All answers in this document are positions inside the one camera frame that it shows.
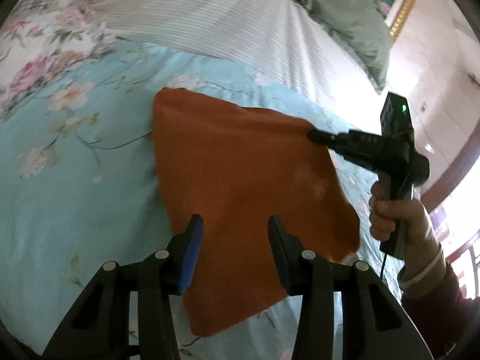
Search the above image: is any rust orange knit sweater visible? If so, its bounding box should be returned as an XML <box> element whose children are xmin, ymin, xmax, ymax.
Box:
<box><xmin>152</xmin><ymin>87</ymin><xmax>361</xmax><ymax>337</ymax></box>

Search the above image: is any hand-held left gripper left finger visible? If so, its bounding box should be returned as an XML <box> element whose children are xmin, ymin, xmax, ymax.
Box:
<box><xmin>41</xmin><ymin>214</ymin><xmax>206</xmax><ymax>360</ymax></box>

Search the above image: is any white striped quilt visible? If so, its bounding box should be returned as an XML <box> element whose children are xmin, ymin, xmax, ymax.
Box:
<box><xmin>84</xmin><ymin>0</ymin><xmax>387</xmax><ymax>121</ymax></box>

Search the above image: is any brown wooden trim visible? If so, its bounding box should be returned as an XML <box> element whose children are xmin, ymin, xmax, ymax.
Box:
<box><xmin>420</xmin><ymin>120</ymin><xmax>480</xmax><ymax>214</ymax></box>

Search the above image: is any person's right forearm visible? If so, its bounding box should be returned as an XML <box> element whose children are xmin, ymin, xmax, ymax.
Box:
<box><xmin>397</xmin><ymin>244</ymin><xmax>480</xmax><ymax>358</ymax></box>

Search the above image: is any light blue floral bedsheet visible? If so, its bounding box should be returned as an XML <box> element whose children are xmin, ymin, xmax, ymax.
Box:
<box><xmin>0</xmin><ymin>41</ymin><xmax>406</xmax><ymax>360</ymax></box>

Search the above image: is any green pillow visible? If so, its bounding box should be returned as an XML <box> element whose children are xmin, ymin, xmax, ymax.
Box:
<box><xmin>272</xmin><ymin>0</ymin><xmax>392</xmax><ymax>94</ymax></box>

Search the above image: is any person's right hand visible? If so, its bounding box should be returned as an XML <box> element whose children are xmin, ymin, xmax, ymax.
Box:
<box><xmin>368</xmin><ymin>181</ymin><xmax>441</xmax><ymax>268</ymax></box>

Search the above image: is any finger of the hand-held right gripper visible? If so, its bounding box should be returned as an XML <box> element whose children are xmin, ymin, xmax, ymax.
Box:
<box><xmin>307</xmin><ymin>127</ymin><xmax>351</xmax><ymax>151</ymax></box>

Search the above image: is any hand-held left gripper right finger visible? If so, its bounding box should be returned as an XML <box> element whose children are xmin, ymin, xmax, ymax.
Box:
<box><xmin>267</xmin><ymin>215</ymin><xmax>430</xmax><ymax>360</ymax></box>

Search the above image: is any white pink floral cloth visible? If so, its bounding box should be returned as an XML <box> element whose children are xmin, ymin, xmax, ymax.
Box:
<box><xmin>0</xmin><ymin>0</ymin><xmax>124</xmax><ymax>121</ymax></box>

